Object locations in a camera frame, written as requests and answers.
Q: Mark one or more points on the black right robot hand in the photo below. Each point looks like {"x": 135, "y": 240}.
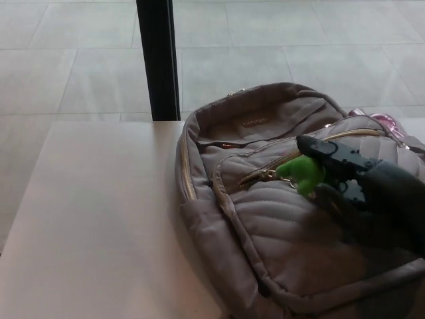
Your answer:
{"x": 391, "y": 199}

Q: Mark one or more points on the grey-brown quilted backpack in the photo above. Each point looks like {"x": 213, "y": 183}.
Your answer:
{"x": 265, "y": 239}

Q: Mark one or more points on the pink shiny bag charm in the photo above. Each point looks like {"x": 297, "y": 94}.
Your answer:
{"x": 386, "y": 121}

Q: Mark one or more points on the black window frame post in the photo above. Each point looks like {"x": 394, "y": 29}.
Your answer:
{"x": 159, "y": 66}

